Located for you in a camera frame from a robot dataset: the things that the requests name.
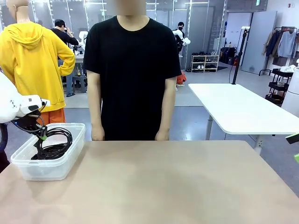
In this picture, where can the white table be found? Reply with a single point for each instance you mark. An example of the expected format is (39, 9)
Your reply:
(245, 107)

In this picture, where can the grey partition panel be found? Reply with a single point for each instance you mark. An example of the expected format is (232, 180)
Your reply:
(259, 42)

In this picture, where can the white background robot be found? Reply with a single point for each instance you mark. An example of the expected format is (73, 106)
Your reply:
(81, 37)

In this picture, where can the light grey vest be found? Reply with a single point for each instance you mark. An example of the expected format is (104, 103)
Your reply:
(286, 44)

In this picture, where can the orange pants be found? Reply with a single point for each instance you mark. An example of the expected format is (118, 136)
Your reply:
(56, 116)

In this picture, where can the person in black t-shirt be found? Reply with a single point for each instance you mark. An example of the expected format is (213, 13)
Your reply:
(132, 77)

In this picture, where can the person left hand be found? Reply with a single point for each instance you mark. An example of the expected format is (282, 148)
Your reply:
(162, 135)

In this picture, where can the white cylinder appliance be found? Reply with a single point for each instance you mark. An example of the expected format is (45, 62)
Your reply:
(293, 93)

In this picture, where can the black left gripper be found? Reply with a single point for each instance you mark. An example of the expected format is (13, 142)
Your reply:
(29, 121)

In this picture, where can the black floor mat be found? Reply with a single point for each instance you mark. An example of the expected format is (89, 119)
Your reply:
(220, 68)

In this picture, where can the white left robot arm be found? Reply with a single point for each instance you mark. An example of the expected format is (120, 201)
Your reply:
(9, 102)

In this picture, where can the black camera pole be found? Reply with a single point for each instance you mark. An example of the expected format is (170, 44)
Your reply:
(239, 56)

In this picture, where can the masked background person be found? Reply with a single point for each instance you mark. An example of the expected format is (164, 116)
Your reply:
(181, 25)

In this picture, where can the black luggage bags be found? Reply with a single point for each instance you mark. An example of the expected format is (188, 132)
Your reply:
(227, 54)

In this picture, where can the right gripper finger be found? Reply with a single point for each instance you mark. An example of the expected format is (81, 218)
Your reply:
(294, 138)
(297, 158)

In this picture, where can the orange bag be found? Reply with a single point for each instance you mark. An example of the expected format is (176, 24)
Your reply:
(181, 78)

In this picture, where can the person right forearm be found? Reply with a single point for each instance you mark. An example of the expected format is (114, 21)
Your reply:
(95, 112)

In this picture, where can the beige coat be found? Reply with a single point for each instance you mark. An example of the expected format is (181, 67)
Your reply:
(267, 44)

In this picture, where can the black utility cart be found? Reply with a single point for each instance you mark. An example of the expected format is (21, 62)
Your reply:
(279, 86)

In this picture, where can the black clothes rack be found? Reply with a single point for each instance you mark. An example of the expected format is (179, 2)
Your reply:
(296, 42)

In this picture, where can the person right hand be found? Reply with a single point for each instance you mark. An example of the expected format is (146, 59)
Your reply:
(98, 133)

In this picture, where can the grey step stool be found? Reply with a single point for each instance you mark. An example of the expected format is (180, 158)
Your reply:
(80, 84)

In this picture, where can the navy jacket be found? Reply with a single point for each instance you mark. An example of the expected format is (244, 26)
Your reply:
(273, 44)

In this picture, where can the person left forearm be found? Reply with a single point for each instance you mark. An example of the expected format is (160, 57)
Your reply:
(167, 114)

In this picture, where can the background person in black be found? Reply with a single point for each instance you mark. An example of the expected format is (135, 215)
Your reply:
(63, 35)

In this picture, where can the yellow hoodie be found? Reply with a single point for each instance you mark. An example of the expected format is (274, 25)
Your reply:
(35, 70)

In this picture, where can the clear plastic storage container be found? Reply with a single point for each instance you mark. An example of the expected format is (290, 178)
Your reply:
(46, 168)

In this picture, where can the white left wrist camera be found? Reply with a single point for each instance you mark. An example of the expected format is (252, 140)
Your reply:
(46, 102)

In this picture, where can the wooden shoe rack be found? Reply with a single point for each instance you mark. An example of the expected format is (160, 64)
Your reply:
(205, 63)

